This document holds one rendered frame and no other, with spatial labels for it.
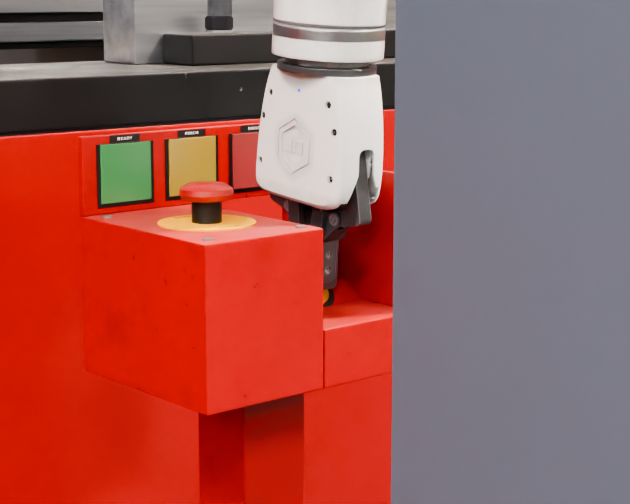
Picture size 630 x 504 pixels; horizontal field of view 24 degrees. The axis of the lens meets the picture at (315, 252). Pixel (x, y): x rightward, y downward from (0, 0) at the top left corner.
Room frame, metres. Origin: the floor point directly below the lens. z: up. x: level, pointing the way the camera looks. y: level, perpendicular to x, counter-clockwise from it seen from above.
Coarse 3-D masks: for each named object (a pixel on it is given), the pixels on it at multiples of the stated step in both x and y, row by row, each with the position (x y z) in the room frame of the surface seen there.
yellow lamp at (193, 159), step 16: (176, 144) 1.13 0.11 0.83; (192, 144) 1.14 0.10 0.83; (208, 144) 1.15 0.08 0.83; (176, 160) 1.13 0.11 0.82; (192, 160) 1.14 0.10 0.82; (208, 160) 1.15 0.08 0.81; (176, 176) 1.13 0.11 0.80; (192, 176) 1.14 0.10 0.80; (208, 176) 1.15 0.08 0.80; (176, 192) 1.13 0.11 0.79
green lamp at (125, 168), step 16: (112, 144) 1.09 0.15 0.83; (128, 144) 1.10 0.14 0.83; (144, 144) 1.11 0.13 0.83; (112, 160) 1.09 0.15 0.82; (128, 160) 1.10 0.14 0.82; (144, 160) 1.11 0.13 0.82; (112, 176) 1.09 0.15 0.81; (128, 176) 1.10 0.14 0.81; (144, 176) 1.11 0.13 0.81; (112, 192) 1.09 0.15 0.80; (128, 192) 1.10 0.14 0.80; (144, 192) 1.11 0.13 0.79
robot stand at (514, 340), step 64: (448, 0) 0.58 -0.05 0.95; (512, 0) 0.55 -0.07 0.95; (576, 0) 0.52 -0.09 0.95; (448, 64) 0.58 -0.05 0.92; (512, 64) 0.55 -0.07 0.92; (576, 64) 0.52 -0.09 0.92; (448, 128) 0.58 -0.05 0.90; (512, 128) 0.55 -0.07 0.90; (576, 128) 0.52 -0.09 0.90; (448, 192) 0.58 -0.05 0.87; (512, 192) 0.54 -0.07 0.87; (576, 192) 0.52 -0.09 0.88; (448, 256) 0.58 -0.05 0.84; (512, 256) 0.54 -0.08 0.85; (576, 256) 0.51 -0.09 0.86; (448, 320) 0.58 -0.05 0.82; (512, 320) 0.54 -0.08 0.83; (576, 320) 0.51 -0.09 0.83; (448, 384) 0.58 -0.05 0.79; (512, 384) 0.54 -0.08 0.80; (576, 384) 0.51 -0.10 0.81; (448, 448) 0.58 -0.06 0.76; (512, 448) 0.54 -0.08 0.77; (576, 448) 0.51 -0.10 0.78
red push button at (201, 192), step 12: (180, 192) 1.04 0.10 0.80; (192, 192) 1.03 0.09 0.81; (204, 192) 1.03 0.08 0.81; (216, 192) 1.03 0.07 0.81; (228, 192) 1.04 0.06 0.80; (192, 204) 1.04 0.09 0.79; (204, 204) 1.04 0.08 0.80; (216, 204) 1.04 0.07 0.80; (192, 216) 1.04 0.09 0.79; (204, 216) 1.04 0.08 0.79; (216, 216) 1.04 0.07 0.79
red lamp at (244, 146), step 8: (232, 136) 1.17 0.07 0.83; (240, 136) 1.17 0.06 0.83; (248, 136) 1.18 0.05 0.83; (256, 136) 1.18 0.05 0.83; (232, 144) 1.17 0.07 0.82; (240, 144) 1.17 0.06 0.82; (248, 144) 1.18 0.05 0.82; (256, 144) 1.18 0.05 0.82; (232, 152) 1.17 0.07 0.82; (240, 152) 1.17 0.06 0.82; (248, 152) 1.18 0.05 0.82; (256, 152) 1.18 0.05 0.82; (232, 160) 1.17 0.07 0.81; (240, 160) 1.17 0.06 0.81; (248, 160) 1.18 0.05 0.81; (256, 160) 1.18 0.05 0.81; (240, 168) 1.17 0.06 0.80; (248, 168) 1.18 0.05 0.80; (240, 176) 1.17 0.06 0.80; (248, 176) 1.18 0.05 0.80; (240, 184) 1.17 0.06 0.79; (248, 184) 1.18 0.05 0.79; (256, 184) 1.18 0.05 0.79
